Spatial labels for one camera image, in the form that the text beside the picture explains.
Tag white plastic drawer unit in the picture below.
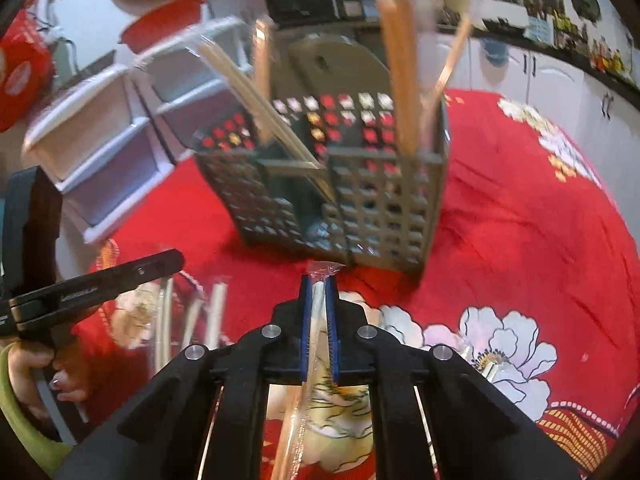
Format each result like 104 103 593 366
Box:
22 65 173 246
135 16 251 161

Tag red floral blanket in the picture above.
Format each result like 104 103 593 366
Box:
70 87 631 480

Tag white kitchen cabinets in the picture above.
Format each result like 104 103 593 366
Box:
430 30 640 126

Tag person's left hand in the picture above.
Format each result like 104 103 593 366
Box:
7 344 94 416

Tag red shopping bag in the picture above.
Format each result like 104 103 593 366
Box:
0 7 56 133

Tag red plastic basin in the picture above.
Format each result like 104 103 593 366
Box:
119 0 208 56

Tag pile of chopsticks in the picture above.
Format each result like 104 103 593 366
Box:
462 342 511 381
150 280 228 376

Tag grey plastic utensil basket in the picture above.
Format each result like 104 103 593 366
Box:
192 32 451 276

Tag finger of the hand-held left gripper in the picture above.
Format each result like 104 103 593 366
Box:
102 249 187 306

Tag chopstick pair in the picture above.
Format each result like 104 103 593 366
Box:
251 16 275 145
419 12 474 121
375 0 422 157
270 260 347 480
196 41 328 171

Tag person's left forearm green sleeve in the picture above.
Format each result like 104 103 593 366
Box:
0 345 71 477

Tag dark wall-hung pot lid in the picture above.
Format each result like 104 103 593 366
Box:
571 0 601 23

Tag blue hanging bag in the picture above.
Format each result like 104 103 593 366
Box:
482 37 511 66

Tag blue knife holder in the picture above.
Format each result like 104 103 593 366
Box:
525 14 551 43

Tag row of condiment bottles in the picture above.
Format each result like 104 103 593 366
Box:
550 10 631 73

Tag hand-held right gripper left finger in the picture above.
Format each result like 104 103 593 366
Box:
55 274 315 480

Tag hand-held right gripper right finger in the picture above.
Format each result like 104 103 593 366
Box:
325 275 583 480

